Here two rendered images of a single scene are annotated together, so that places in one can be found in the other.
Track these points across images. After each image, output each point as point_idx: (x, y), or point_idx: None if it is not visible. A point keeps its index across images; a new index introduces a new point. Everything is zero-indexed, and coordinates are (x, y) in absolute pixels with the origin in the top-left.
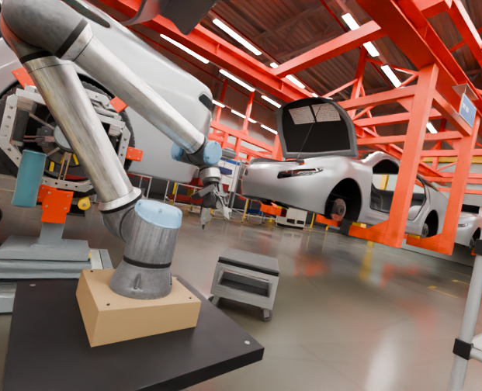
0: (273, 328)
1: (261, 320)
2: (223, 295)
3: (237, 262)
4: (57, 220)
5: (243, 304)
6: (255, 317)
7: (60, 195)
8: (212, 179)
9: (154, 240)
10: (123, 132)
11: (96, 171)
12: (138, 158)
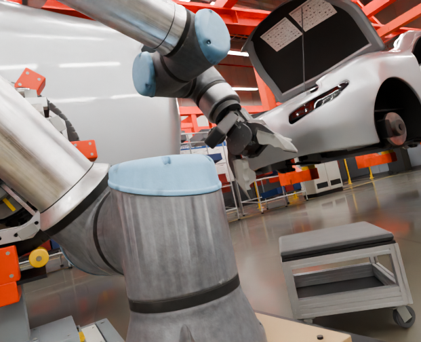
0: None
1: (401, 330)
2: (317, 314)
3: (316, 248)
4: (7, 300)
5: (350, 315)
6: (388, 328)
7: None
8: (227, 103)
9: (184, 231)
10: (53, 122)
11: (0, 145)
12: (91, 154)
